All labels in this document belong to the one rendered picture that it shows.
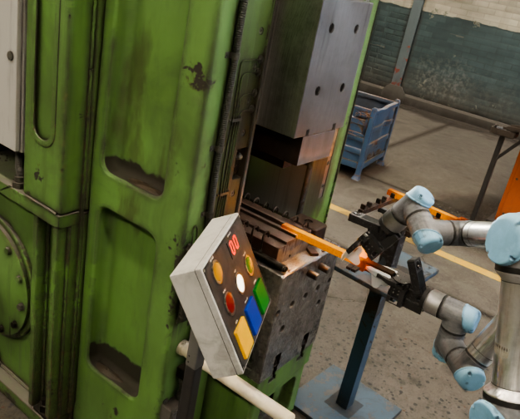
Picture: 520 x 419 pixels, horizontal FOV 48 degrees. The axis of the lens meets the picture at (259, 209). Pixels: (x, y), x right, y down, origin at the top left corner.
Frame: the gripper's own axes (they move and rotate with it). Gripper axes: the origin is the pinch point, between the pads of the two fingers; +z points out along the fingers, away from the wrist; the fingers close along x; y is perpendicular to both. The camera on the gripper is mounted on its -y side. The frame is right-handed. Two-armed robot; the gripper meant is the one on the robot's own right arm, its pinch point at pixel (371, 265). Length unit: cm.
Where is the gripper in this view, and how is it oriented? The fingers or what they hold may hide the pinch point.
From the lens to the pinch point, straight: 190.3
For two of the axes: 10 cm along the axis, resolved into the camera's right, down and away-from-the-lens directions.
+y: -1.7, 9.0, 4.0
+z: -7.9, -3.7, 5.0
